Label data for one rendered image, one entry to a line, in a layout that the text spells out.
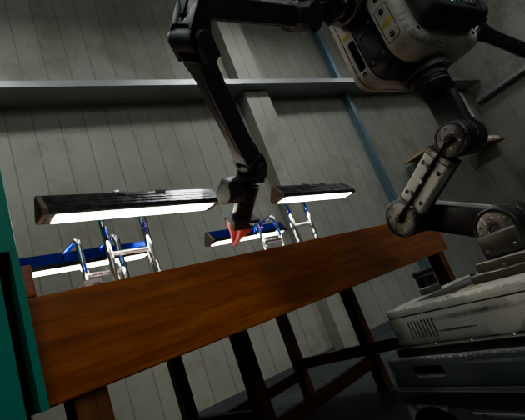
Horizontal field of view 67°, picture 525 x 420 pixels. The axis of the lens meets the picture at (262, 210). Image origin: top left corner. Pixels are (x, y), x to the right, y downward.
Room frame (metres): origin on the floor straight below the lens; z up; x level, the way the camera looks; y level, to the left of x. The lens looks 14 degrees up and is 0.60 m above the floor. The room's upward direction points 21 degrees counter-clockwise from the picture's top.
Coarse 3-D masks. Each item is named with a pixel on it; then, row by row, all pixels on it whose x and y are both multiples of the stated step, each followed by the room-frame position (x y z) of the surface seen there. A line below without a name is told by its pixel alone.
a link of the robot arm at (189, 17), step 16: (192, 0) 0.68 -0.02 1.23; (208, 0) 0.68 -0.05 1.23; (224, 0) 0.72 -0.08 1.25; (240, 0) 0.75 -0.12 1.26; (256, 0) 0.79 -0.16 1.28; (176, 16) 0.70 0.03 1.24; (192, 16) 0.68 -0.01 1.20; (208, 16) 0.70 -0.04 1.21; (224, 16) 0.74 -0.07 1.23; (240, 16) 0.77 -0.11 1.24; (256, 16) 0.80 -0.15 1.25; (272, 16) 0.84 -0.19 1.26; (288, 16) 0.88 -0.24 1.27; (304, 16) 0.88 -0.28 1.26; (320, 16) 0.93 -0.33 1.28; (176, 32) 0.71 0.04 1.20; (192, 32) 0.69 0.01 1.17; (176, 48) 0.74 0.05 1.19; (192, 48) 0.71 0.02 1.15
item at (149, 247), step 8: (120, 192) 1.16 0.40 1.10; (144, 216) 1.40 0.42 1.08; (104, 224) 1.27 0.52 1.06; (144, 224) 1.38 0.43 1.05; (104, 232) 1.27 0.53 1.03; (144, 232) 1.38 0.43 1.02; (104, 240) 1.27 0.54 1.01; (144, 240) 1.38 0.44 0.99; (128, 248) 1.32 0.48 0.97; (136, 248) 1.34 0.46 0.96; (144, 248) 1.36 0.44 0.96; (152, 248) 1.39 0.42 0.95; (112, 256) 1.27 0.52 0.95; (152, 256) 1.38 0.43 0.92; (112, 264) 1.27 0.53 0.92; (152, 264) 1.38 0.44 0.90; (112, 272) 1.27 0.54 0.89
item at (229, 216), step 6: (234, 204) 1.11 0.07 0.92; (240, 204) 1.08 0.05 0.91; (246, 204) 1.08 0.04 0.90; (252, 204) 1.10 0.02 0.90; (234, 210) 1.10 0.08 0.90; (240, 210) 1.09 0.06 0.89; (246, 210) 1.09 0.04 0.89; (252, 210) 1.11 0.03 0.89; (222, 216) 1.11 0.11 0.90; (228, 216) 1.10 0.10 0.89; (234, 216) 1.11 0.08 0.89; (240, 216) 1.10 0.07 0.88; (246, 216) 1.10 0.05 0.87; (252, 216) 1.15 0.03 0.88; (234, 222) 1.08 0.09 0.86; (240, 222) 1.09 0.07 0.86; (246, 222) 1.11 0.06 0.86; (252, 222) 1.14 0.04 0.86; (258, 222) 1.15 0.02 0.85
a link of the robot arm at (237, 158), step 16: (208, 32) 0.70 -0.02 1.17; (208, 48) 0.72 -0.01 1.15; (192, 64) 0.75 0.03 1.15; (208, 64) 0.74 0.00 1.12; (208, 80) 0.79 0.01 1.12; (208, 96) 0.82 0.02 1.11; (224, 96) 0.84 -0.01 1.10; (224, 112) 0.86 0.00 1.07; (224, 128) 0.91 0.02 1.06; (240, 128) 0.93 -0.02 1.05; (240, 144) 0.95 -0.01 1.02; (240, 160) 1.00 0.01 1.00; (256, 160) 1.01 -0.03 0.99
